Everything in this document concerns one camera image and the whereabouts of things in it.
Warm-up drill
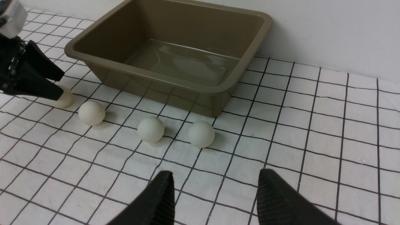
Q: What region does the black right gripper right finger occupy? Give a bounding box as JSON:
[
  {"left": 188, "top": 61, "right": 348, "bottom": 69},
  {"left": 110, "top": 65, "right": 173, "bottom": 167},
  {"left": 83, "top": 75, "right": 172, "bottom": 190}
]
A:
[{"left": 257, "top": 168, "right": 339, "bottom": 225}]

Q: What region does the olive green plastic bin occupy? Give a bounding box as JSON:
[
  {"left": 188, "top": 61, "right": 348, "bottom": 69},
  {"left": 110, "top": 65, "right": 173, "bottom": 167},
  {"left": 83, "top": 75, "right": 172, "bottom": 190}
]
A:
[{"left": 64, "top": 0, "right": 273, "bottom": 117}]

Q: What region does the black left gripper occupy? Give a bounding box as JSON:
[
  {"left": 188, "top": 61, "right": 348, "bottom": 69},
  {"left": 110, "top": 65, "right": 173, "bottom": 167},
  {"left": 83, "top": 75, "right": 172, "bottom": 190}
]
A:
[{"left": 0, "top": 34, "right": 65, "bottom": 101}]

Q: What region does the white checkered tablecloth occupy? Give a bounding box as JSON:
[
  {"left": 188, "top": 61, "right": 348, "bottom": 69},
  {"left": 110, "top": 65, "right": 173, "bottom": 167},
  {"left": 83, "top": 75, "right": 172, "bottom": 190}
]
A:
[{"left": 1, "top": 8, "right": 400, "bottom": 225}]

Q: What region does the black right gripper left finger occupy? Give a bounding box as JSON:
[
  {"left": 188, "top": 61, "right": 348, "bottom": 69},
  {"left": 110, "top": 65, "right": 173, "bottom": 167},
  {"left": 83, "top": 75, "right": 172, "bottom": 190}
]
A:
[{"left": 108, "top": 171, "right": 175, "bottom": 225}]

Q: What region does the white ping-pong ball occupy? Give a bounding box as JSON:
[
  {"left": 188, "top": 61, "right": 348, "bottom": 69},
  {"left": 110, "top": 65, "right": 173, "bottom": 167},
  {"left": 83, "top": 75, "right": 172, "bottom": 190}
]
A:
[
  {"left": 137, "top": 117, "right": 165, "bottom": 143},
  {"left": 78, "top": 101, "right": 106, "bottom": 126},
  {"left": 49, "top": 85, "right": 74, "bottom": 108},
  {"left": 187, "top": 121, "right": 215, "bottom": 149}
]

